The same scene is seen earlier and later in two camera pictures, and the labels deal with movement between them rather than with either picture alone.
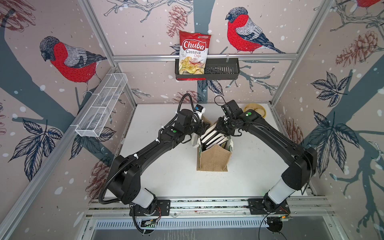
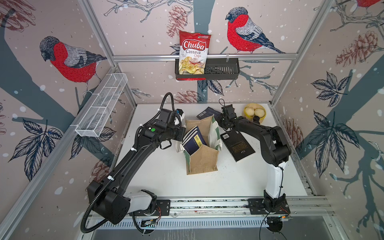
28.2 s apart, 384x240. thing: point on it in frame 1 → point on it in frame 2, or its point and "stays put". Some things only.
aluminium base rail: [318, 206] stays put
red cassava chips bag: [193, 50] stays put
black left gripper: [202, 128] → [182, 130]
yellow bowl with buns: [257, 107] stays put
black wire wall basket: [215, 68] stays put
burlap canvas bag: [215, 158] → [205, 159]
